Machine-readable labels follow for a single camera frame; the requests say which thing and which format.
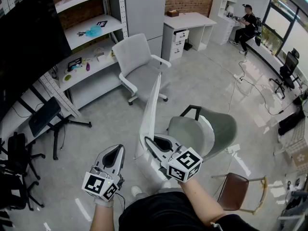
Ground pale round ornament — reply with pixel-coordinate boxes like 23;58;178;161
93;47;105;63

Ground person's black shirt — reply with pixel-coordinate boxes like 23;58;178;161
118;191;261;231

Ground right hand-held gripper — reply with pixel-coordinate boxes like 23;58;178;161
144;134;204;184

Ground person's jeans legs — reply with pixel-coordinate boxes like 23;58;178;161
156;187;185;194

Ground black mesh office chair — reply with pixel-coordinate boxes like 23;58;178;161
269;48;301;100

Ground person's left forearm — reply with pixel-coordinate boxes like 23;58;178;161
89;197;115;231

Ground white bookshelf desk unit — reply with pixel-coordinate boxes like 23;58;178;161
208;0;242;46

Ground white floor cable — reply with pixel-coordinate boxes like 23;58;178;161
226;79;239;116

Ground white desk with drawers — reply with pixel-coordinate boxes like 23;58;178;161
163;12;218;62

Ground grey-green tub armchair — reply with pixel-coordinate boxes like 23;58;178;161
167;104;238;163

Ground white and grey office chair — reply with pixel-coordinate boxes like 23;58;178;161
112;33;172;105

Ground white frame rack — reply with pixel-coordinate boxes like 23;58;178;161
277;173;308;231

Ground black floor cable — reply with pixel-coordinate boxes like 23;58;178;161
240;77;298;117

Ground black framed window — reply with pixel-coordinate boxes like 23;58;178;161
261;0;308;66

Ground teal mesh sponge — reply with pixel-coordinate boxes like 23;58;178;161
85;25;103;38

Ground black stand with tray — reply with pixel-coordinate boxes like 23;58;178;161
28;96;92;160

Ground grey tall cabinet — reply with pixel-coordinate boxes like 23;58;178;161
123;0;167;59

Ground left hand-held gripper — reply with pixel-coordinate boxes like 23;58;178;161
81;144;126;203

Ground black swivel chair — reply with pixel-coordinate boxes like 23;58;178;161
0;131;46;211

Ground white cushion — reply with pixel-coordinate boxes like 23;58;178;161
133;71;172;187

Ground large black square frame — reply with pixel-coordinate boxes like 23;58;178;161
67;57;83;72

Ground table with checkered cloth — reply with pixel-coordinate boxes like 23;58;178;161
273;118;308;176

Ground person's right forearm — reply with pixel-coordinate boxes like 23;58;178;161
179;178;227;227

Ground brown seat wooden stool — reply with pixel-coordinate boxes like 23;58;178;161
211;172;268;216

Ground large black panel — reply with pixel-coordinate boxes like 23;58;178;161
0;0;72;124

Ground person's white shoe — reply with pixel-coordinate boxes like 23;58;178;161
131;186;143;198

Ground white perforated shelf rack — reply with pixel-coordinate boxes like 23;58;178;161
0;0;128;119

